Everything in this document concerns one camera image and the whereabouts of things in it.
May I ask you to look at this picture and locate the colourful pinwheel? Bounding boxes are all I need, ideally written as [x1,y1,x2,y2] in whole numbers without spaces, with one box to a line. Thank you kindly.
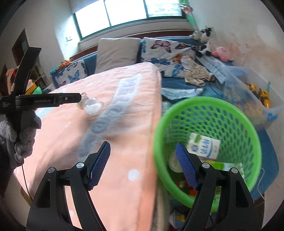
[179,0,198,30]

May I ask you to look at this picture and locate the blue patterned cloth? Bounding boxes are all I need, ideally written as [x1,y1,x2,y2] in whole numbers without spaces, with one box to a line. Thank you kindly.
[196,55,228,85]

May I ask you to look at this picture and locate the blue sofa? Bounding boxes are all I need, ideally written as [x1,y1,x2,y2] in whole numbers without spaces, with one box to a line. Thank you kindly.
[50,36,280,201]

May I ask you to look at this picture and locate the clear plastic toy bin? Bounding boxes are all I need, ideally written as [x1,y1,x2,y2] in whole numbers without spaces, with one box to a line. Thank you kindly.
[224,66,283,130]

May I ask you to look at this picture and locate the orange toy on sofa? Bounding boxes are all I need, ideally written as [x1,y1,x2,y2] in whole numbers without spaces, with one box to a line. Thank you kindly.
[50,58,72,75]

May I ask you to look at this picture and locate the window with green frame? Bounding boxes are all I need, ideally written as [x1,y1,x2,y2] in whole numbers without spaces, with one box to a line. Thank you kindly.
[70,0,185,39]

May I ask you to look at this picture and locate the cow plush toy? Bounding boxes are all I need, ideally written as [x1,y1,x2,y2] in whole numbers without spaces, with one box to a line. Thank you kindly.
[189,26,215,58]

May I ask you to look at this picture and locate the green plush bowl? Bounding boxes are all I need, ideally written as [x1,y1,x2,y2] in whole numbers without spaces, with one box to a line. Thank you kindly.
[32,86,42,95]

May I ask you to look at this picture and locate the grey gloved left hand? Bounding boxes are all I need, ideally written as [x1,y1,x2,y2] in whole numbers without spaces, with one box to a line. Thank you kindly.
[1,111,41,169]

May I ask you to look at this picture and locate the pink plush toy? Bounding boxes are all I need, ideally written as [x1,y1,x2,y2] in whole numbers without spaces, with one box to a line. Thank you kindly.
[212,46,233,62]

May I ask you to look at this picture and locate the patterned baby clothes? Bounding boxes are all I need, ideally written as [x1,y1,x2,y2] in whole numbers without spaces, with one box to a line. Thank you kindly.
[181,56,215,87]

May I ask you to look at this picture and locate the grey pillow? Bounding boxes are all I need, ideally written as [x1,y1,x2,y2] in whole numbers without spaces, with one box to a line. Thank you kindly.
[95,37,141,74]

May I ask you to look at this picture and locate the left butterfly cushion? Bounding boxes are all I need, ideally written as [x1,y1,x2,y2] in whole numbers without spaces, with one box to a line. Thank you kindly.
[51,60,88,88]

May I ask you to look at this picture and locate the right butterfly cushion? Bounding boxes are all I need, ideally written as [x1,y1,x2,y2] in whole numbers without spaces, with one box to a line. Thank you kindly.
[141,37,196,78]

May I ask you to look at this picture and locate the yellow toy truck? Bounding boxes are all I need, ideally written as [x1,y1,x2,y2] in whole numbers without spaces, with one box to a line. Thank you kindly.
[245,83,271,109]

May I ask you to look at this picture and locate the green plastic mesh basket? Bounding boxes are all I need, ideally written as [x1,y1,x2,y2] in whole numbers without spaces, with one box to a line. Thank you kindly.
[154,96,262,207]

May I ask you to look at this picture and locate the butterfly cushion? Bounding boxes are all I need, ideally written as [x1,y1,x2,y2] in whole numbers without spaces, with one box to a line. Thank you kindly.
[51,60,88,88]
[141,37,196,78]

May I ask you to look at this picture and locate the white milk carton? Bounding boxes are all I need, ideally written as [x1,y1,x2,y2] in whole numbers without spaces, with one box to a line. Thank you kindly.
[186,132,221,160]

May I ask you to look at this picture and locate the clear dome lid cup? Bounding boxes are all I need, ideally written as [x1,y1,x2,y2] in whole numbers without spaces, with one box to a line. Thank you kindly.
[77,92,103,116]

